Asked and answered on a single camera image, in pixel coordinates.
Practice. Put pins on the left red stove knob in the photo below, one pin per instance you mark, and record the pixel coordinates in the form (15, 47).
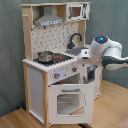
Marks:
(56, 75)

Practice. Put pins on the white cabinet door with dispenser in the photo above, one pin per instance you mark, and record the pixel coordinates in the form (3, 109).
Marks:
(91, 72)

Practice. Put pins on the small metal pot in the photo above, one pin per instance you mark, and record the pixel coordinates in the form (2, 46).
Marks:
(45, 56)

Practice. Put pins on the white oven door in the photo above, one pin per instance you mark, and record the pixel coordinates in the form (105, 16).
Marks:
(71, 103)

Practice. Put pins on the grey range hood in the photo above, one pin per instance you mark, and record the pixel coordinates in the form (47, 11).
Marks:
(48, 18)

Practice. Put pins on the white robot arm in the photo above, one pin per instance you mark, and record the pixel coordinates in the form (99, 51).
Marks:
(105, 51)

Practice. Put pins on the grey toy sink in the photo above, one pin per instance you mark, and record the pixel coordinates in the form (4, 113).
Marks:
(75, 51)

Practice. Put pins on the right red stove knob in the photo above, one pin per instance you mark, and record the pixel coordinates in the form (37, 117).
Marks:
(74, 69)

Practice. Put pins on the white toy microwave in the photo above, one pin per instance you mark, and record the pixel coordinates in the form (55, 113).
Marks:
(78, 11)

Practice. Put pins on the black toy faucet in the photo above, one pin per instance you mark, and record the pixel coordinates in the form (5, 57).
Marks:
(74, 40)

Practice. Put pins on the red stove knob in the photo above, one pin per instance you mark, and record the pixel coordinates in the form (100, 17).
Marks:
(56, 75)
(74, 69)

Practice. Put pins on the white wooden toy kitchen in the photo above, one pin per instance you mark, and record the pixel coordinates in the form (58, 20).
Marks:
(55, 38)

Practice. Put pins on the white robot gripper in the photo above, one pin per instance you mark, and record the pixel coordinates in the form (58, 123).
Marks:
(84, 54)

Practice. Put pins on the black toy stovetop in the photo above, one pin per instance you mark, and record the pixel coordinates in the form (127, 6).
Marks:
(57, 58)

